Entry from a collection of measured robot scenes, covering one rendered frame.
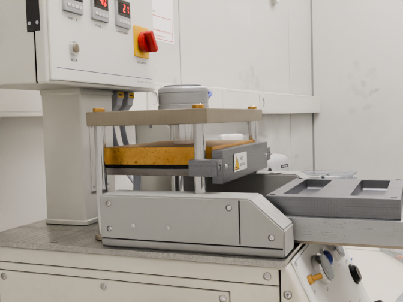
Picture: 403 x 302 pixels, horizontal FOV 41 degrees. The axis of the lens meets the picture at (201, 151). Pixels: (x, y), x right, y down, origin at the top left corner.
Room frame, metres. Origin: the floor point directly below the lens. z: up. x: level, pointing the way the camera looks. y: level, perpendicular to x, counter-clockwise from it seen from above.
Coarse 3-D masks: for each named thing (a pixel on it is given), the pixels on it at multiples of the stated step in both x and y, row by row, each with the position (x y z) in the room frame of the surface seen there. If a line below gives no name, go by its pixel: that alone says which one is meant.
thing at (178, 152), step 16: (176, 128) 0.82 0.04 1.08; (192, 128) 0.83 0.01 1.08; (144, 144) 0.83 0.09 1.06; (160, 144) 0.81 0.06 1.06; (176, 144) 0.80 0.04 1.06; (192, 144) 0.78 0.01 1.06; (208, 144) 0.77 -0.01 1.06; (224, 144) 0.76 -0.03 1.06; (240, 144) 0.83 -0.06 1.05; (112, 160) 0.77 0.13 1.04; (128, 160) 0.76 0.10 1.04; (144, 160) 0.75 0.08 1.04; (160, 160) 0.74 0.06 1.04; (176, 160) 0.73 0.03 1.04
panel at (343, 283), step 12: (300, 252) 0.67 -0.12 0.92; (312, 252) 0.72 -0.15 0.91; (300, 264) 0.65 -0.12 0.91; (336, 264) 0.80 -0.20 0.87; (348, 264) 0.87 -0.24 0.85; (300, 276) 0.63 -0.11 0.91; (312, 276) 0.64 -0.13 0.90; (336, 276) 0.77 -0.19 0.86; (348, 276) 0.83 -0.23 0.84; (312, 288) 0.65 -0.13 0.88; (324, 288) 0.69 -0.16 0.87; (336, 288) 0.74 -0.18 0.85; (348, 288) 0.80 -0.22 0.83; (360, 288) 0.86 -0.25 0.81; (312, 300) 0.63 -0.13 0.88; (324, 300) 0.67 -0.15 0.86; (336, 300) 0.71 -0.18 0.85; (348, 300) 0.76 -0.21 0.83; (360, 300) 0.83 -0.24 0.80
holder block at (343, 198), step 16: (272, 192) 0.71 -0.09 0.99; (288, 192) 0.73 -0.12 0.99; (304, 192) 0.81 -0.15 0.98; (320, 192) 0.70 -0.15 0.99; (336, 192) 0.69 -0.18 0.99; (352, 192) 0.70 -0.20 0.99; (368, 192) 0.79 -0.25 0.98; (384, 192) 0.78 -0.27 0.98; (400, 192) 0.68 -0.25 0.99; (288, 208) 0.68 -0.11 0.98; (304, 208) 0.67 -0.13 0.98; (320, 208) 0.66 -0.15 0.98; (336, 208) 0.66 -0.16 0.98; (352, 208) 0.65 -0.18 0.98; (368, 208) 0.64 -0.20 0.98; (384, 208) 0.63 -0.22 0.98; (400, 208) 0.63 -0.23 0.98
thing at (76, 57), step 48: (0, 0) 0.76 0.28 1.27; (48, 0) 0.74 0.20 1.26; (96, 0) 0.84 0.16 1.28; (144, 0) 1.00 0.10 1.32; (0, 48) 0.76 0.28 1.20; (48, 48) 0.74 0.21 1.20; (96, 48) 0.85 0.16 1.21; (144, 48) 0.97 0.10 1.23; (48, 96) 0.87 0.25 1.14; (96, 96) 0.89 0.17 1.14; (48, 144) 0.88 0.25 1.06; (48, 192) 0.88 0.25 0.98; (96, 192) 0.88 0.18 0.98
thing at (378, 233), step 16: (304, 224) 0.66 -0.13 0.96; (320, 224) 0.65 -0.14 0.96; (336, 224) 0.65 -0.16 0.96; (352, 224) 0.64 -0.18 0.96; (368, 224) 0.63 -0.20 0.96; (384, 224) 0.63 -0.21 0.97; (400, 224) 0.62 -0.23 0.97; (304, 240) 0.66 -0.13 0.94; (320, 240) 0.65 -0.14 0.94; (336, 240) 0.65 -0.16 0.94; (352, 240) 0.64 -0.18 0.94; (368, 240) 0.63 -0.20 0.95; (384, 240) 0.63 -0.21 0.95; (400, 240) 0.62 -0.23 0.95
